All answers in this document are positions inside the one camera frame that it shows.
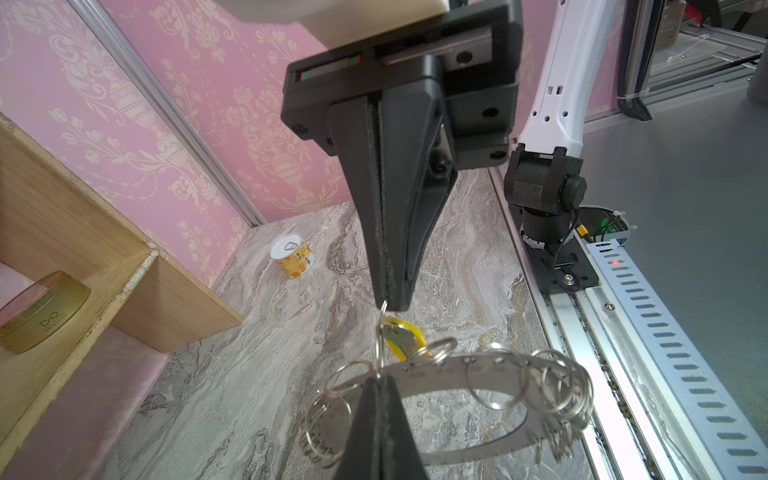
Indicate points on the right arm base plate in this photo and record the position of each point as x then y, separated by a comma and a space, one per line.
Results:
558, 269

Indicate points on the yellow key tag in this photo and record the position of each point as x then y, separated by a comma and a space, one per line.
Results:
403, 338

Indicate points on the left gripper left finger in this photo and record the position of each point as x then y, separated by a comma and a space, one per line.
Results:
361, 457

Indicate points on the wooden two-tier shelf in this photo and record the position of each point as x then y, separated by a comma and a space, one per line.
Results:
51, 220

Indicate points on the metal ring plate with keyrings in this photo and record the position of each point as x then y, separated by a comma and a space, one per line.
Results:
453, 420

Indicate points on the round red-lid tin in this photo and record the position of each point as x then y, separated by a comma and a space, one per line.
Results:
40, 310

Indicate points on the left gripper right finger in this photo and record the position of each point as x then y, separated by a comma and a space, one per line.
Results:
399, 458

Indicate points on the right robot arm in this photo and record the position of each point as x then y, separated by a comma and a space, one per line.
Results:
474, 52

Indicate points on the small yellow pull-tab can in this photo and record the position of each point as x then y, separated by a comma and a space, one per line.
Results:
293, 255

